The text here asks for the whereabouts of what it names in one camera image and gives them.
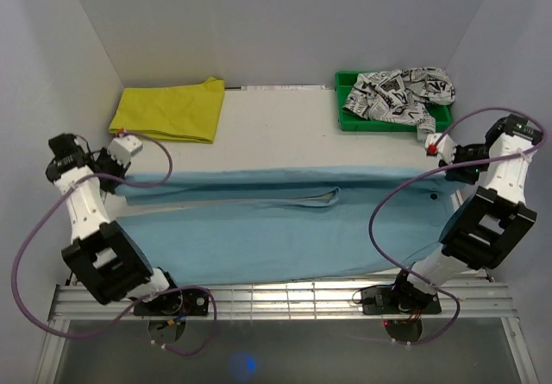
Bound light blue trousers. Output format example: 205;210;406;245
116;167;458;286

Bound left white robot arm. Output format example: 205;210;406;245
46;131;183;315

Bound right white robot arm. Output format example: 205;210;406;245
389;114;543;312

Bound folded yellow trousers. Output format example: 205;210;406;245
109;77;225;144

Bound newspaper print trousers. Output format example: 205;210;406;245
344;67;455;140

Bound green plastic bin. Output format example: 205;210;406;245
335;71;453;133

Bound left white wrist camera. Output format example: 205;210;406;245
107;135;143;167

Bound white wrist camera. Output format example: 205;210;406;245
424;133;457;164
107;135;143;167

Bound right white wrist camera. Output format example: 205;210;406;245
424;133;457;164

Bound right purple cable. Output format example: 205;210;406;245
349;107;547;345

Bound purple cable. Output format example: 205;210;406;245
349;107;547;345
10;128;219;356

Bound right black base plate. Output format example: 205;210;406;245
361;286;442;315

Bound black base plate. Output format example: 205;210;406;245
361;286;442;315
133;288;209;318

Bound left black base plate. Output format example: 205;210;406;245
133;288;209;318

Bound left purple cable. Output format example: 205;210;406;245
10;128;219;356

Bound aluminium mounting rail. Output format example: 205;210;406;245
49;271;518;321

